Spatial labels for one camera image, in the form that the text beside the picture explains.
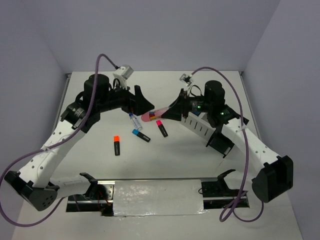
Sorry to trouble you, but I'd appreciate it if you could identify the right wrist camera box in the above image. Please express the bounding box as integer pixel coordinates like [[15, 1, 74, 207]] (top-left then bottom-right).
[[179, 73, 193, 88]]

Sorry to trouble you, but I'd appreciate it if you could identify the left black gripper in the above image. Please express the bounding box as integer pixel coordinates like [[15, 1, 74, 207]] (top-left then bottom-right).
[[96, 80, 154, 116]]

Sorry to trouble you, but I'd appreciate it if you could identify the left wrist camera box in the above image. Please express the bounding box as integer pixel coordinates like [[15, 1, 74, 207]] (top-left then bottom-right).
[[113, 65, 134, 90]]

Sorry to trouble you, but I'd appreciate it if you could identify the pink cap black highlighter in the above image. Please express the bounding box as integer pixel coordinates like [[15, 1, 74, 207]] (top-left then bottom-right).
[[156, 120, 168, 138]]

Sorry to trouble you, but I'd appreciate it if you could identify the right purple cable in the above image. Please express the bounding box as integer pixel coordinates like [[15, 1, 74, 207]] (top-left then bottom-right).
[[191, 66, 265, 223]]

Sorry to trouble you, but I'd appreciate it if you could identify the silver foil-covered panel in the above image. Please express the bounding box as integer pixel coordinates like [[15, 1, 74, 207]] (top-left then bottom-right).
[[113, 179, 206, 217]]

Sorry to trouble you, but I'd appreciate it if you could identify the blue splash-label round jar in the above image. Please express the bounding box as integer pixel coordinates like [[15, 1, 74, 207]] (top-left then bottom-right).
[[192, 112, 207, 118]]

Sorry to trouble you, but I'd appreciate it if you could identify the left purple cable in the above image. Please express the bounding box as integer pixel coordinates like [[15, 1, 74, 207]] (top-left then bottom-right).
[[0, 53, 121, 227]]

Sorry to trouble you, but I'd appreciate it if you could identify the orange cap black highlighter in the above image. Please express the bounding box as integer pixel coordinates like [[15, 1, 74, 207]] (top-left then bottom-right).
[[113, 135, 121, 156]]

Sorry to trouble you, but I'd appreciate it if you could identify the blue cap black highlighter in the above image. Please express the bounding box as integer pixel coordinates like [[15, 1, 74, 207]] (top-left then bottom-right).
[[132, 129, 151, 143]]

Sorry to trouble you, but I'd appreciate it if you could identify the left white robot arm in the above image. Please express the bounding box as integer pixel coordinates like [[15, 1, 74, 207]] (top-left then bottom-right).
[[4, 74, 154, 212]]

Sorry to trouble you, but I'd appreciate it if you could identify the clear blue-cap spray bottle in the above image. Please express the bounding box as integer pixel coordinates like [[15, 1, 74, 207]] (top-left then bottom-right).
[[129, 113, 143, 131]]

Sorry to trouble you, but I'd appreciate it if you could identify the pink cap crayon tube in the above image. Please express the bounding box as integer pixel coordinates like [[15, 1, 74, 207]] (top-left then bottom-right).
[[141, 106, 169, 122]]

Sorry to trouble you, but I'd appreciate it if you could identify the white slotted organizer box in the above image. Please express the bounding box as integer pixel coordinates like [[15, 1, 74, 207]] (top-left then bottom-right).
[[180, 112, 216, 142]]

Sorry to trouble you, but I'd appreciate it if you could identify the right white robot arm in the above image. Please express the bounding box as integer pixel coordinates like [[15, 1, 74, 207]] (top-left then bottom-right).
[[162, 80, 294, 203]]

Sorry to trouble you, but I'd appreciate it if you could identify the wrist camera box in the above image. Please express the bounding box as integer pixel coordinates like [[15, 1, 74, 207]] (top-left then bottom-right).
[[113, 65, 134, 90], [179, 73, 193, 88]]

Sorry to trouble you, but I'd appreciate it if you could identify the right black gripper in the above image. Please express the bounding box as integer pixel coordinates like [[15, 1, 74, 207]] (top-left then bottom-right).
[[161, 88, 212, 121]]

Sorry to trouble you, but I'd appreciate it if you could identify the purple cable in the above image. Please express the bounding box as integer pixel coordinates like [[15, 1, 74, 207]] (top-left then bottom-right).
[[191, 66, 265, 223], [0, 53, 121, 227]]

